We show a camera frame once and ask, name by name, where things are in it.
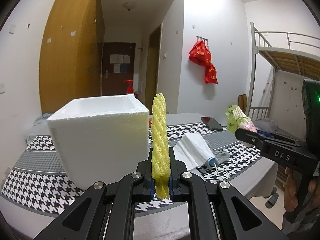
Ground white styrofoam box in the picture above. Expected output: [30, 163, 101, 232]
[47, 95, 149, 190]

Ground black smartphone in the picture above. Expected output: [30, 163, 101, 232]
[201, 116, 223, 132]

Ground white blue face mask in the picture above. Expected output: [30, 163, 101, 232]
[173, 133, 230, 180]

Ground red pump lotion bottle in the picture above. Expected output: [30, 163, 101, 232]
[124, 80, 135, 94]

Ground grey sock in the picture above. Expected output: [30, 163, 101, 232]
[213, 150, 230, 166]

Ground side room door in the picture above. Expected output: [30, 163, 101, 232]
[144, 24, 162, 115]

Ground wall hook rack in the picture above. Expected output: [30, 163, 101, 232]
[196, 36, 208, 42]

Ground houndstooth table runner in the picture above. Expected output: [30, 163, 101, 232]
[1, 122, 262, 217]

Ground right hand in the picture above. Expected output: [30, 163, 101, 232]
[282, 167, 320, 213]

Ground grey slipper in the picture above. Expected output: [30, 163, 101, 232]
[265, 193, 279, 209]

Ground green tissue pack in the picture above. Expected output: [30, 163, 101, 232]
[226, 105, 257, 134]

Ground yellow foam net sleeve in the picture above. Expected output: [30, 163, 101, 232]
[151, 93, 171, 199]

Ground metal bunk bed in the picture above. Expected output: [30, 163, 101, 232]
[246, 22, 319, 139]

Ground dark brown entry door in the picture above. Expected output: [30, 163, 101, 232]
[101, 42, 136, 96]

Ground grey blue bedding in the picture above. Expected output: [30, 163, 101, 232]
[25, 113, 52, 145]

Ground wooden wardrobe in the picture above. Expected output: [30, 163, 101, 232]
[39, 0, 105, 113]

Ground ceiling lamp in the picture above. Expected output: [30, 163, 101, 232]
[123, 1, 136, 11]

